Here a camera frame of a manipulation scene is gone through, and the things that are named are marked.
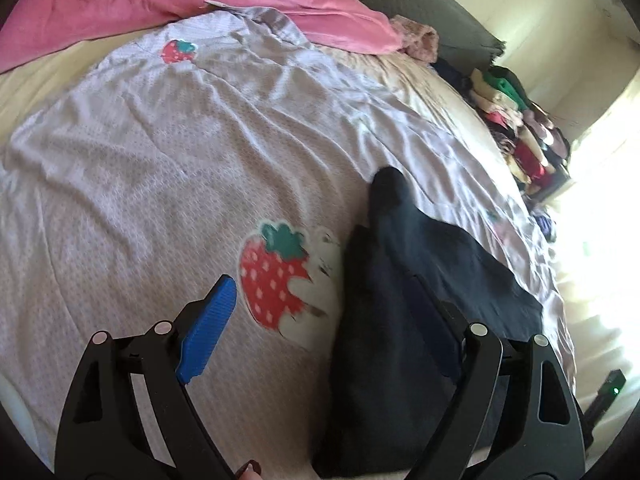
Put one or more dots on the stack of folded colourful clothes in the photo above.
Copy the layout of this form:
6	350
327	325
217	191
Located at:
534	148

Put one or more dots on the lilac strawberry print bedsheet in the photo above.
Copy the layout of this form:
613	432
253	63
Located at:
223	144

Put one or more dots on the cream quilt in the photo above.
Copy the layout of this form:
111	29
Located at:
421	88

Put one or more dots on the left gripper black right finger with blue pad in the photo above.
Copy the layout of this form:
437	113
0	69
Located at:
512	415

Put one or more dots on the dark navy garment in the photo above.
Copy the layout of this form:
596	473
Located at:
454	77

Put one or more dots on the dark grey headboard cushion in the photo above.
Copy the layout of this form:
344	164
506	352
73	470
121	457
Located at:
463	41

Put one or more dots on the black printed t-shirt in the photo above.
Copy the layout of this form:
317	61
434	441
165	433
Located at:
395	363

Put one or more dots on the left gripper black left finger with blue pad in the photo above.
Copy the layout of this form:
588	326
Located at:
128	414

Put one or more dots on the person's right hand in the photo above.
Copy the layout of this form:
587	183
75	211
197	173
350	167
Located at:
251	470

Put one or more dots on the purple crumpled small garment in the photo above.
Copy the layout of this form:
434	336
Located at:
546	224

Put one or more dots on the pink floral crumpled garment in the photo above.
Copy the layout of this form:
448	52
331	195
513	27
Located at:
419	41

